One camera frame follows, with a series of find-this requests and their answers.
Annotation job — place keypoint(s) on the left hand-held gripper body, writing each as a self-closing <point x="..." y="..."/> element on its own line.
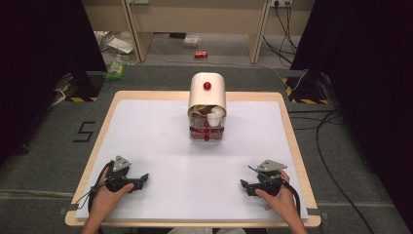
<point x="120" y="182"/>

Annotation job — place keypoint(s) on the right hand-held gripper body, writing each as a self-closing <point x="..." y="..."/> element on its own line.
<point x="268" y="182"/>

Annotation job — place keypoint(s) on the black stand base striped tape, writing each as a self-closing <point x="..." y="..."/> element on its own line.
<point x="82" y="86"/>
<point x="307" y="87"/>

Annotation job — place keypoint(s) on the person's left hand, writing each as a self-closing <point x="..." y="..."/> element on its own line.
<point x="108" y="196"/>

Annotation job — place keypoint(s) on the red items in clear drawer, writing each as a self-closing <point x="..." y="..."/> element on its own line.
<point x="207" y="133"/>

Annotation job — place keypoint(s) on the red drink can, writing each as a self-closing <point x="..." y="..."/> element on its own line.
<point x="201" y="54"/>

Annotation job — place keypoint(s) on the person's right hand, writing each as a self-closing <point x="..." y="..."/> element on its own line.
<point x="281" y="203"/>

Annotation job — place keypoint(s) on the white table mat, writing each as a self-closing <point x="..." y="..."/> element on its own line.
<point x="195" y="169"/>

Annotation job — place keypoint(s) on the black tape floor mark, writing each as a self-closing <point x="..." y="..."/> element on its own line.
<point x="85" y="131"/>

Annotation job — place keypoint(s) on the white paper cup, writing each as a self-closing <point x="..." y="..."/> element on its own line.
<point x="214" y="119"/>

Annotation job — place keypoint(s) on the clear plastic box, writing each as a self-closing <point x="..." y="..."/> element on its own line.
<point x="191" y="41"/>

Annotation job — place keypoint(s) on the wooden table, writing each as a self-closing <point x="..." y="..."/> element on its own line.
<point x="107" y="107"/>

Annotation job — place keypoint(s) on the black curtain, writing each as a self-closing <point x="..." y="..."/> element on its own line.
<point x="367" y="81"/>
<point x="39" y="65"/>

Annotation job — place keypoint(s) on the green packet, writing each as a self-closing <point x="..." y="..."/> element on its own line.
<point x="114" y="71"/>

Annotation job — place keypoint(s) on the white wall socket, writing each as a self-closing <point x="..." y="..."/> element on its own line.
<point x="281" y="3"/>

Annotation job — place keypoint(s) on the beige desk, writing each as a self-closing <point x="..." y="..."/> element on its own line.
<point x="195" y="16"/>

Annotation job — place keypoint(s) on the person's lap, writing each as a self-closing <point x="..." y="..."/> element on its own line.
<point x="204" y="230"/>

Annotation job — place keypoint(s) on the small black box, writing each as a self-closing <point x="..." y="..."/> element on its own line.
<point x="177" y="35"/>

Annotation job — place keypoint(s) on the cream cabinet with red knobs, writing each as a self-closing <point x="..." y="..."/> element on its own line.
<point x="207" y="94"/>

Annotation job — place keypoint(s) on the white crumpled plastic sheets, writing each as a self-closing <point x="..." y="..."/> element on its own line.
<point x="118" y="44"/>

